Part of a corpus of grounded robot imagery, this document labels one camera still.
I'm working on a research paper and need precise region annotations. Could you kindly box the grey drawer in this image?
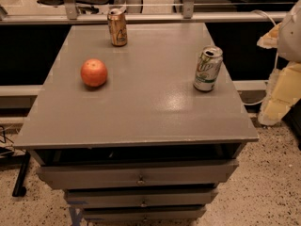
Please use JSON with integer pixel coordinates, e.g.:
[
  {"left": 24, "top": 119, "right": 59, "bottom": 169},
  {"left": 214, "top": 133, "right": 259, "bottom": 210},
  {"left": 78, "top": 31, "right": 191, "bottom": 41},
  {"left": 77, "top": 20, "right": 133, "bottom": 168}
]
[
  {"left": 83, "top": 205, "right": 206, "bottom": 221},
  {"left": 65, "top": 187, "right": 217, "bottom": 208},
  {"left": 37, "top": 159, "right": 238, "bottom": 189}
]

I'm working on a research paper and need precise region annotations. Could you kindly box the white green 7up can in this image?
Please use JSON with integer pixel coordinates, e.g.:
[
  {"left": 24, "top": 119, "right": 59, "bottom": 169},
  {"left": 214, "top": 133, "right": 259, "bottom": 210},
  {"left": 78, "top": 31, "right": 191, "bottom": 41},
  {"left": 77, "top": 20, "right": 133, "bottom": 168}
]
[{"left": 193, "top": 46, "right": 223, "bottom": 91}]

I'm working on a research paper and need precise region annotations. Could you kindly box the black stand leg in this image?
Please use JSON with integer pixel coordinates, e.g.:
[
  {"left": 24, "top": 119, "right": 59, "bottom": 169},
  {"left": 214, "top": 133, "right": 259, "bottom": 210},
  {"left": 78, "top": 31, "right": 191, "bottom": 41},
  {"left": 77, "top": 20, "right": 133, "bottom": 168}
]
[{"left": 12, "top": 152, "right": 30, "bottom": 198}]

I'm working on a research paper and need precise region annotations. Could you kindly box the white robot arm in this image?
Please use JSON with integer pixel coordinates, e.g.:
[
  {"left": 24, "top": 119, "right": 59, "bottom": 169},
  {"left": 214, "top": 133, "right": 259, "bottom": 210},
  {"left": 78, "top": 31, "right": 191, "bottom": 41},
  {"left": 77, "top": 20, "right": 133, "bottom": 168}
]
[{"left": 277, "top": 0, "right": 301, "bottom": 62}]

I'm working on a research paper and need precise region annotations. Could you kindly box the grey drawer cabinet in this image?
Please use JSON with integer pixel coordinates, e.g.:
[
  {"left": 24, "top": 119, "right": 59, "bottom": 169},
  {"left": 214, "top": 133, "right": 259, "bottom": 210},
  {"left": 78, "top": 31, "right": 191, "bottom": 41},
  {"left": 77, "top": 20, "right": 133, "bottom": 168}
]
[{"left": 13, "top": 23, "right": 260, "bottom": 226}]

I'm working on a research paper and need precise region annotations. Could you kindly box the bottom grey drawer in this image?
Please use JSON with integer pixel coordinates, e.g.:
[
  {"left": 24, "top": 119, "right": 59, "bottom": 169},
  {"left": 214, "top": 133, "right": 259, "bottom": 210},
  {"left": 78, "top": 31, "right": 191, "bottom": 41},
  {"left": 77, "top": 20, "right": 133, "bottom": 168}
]
[{"left": 83, "top": 205, "right": 206, "bottom": 221}]

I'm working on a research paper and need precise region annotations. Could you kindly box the white cable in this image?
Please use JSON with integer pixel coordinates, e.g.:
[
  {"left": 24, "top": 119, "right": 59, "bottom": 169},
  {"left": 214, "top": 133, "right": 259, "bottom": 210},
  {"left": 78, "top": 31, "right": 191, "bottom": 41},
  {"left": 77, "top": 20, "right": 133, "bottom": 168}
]
[{"left": 242, "top": 9, "right": 280, "bottom": 106}]

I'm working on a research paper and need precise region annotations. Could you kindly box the top grey drawer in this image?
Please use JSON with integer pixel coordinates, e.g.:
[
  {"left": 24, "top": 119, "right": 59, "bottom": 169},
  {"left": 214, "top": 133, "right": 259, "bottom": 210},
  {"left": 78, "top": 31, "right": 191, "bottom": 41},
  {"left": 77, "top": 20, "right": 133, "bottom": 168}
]
[{"left": 37, "top": 159, "right": 238, "bottom": 189}]

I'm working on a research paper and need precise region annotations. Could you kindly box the middle grey drawer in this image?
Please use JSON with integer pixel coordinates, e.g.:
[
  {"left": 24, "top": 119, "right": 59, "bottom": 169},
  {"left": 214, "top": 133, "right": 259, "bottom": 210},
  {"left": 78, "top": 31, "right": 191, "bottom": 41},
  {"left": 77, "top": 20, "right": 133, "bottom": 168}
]
[{"left": 65, "top": 187, "right": 217, "bottom": 208}]

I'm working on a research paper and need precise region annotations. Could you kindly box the grey metal railing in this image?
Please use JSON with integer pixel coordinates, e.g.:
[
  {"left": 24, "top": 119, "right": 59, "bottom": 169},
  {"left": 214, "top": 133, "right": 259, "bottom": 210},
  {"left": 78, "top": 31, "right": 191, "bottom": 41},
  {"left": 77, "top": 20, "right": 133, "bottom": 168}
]
[{"left": 0, "top": 0, "right": 287, "bottom": 24}]

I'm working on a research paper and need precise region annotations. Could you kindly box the gold soda can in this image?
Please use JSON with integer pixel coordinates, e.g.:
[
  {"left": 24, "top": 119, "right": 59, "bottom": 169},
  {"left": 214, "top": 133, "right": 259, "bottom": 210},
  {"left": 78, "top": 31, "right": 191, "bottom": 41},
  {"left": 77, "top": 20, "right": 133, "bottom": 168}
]
[{"left": 107, "top": 8, "right": 128, "bottom": 46}]

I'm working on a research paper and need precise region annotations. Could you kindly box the orange fruit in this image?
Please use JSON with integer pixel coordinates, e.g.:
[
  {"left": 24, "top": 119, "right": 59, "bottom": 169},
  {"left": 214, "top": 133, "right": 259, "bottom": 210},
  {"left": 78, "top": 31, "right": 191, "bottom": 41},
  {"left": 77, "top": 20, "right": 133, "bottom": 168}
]
[{"left": 81, "top": 58, "right": 108, "bottom": 88}]

